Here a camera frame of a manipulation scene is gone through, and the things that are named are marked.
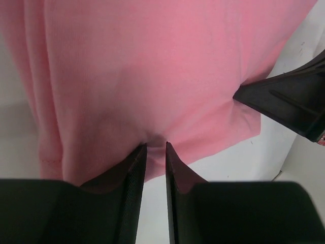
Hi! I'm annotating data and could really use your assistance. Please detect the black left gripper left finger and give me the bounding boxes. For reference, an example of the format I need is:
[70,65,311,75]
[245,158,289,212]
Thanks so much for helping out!
[1,145,147,243]

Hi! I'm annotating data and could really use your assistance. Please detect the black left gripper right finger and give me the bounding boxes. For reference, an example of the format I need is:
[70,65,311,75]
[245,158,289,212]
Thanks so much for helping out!
[166,143,324,243]

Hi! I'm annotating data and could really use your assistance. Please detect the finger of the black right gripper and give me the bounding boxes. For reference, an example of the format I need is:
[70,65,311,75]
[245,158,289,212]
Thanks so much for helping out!
[233,52,324,142]

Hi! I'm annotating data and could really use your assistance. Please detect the light pink t shirt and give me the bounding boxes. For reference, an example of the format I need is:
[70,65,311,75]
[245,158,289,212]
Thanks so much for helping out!
[1,1,315,186]

